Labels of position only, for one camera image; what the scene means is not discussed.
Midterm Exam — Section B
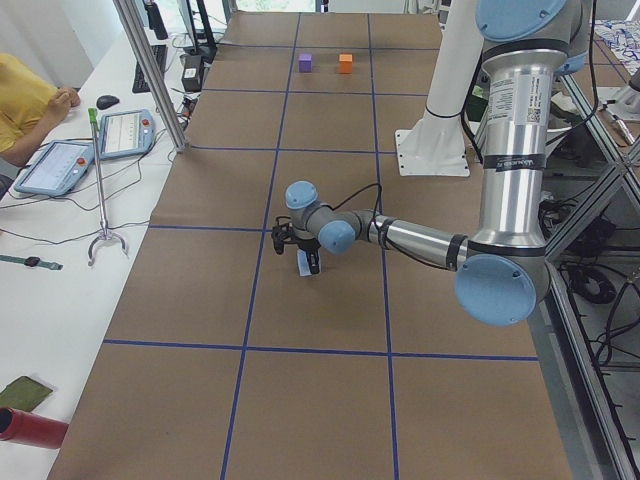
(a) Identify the light blue block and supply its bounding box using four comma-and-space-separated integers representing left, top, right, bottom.
297, 250, 311, 277

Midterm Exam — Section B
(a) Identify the purple block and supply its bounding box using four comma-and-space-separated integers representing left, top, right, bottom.
298, 53, 313, 73

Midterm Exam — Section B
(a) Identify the orange block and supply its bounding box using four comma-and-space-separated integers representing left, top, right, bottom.
338, 53, 354, 75

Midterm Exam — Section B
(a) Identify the teach pendant tablet far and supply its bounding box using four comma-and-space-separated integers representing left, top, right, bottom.
99, 109, 155, 160

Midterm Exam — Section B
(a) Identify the teach pendant tablet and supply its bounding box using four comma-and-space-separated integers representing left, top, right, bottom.
99, 109, 155, 160
14, 141, 94, 197

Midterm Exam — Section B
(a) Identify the black power adapter box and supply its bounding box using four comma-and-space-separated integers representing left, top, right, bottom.
181, 55, 204, 93

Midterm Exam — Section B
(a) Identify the black keyboard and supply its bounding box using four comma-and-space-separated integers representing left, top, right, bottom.
131, 44, 168, 95

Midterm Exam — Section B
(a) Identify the black computer mouse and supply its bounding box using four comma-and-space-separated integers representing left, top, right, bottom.
96, 95, 120, 110

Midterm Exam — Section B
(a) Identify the teach pendant tablet near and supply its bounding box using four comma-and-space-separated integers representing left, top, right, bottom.
14, 141, 94, 197

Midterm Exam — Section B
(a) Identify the smartwatch with green band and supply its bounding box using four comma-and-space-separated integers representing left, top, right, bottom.
0, 254, 63, 271

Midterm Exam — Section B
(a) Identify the person in yellow shirt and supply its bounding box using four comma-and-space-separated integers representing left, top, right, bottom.
1, 53, 81, 167

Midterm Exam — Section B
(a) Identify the olive green pouch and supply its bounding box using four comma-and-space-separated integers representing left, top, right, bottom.
0, 376, 53, 412

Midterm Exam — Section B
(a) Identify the red cylinder bottle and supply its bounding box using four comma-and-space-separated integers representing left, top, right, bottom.
1, 407, 69, 449

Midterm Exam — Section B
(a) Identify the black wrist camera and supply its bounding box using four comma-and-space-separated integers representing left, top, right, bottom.
271, 224, 291, 255

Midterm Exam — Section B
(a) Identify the aluminium frame post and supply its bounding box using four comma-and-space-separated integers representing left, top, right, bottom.
113, 0, 187, 153

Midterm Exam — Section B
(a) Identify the green handled reacher grabber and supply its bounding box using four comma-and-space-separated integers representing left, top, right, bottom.
88, 108, 128, 267

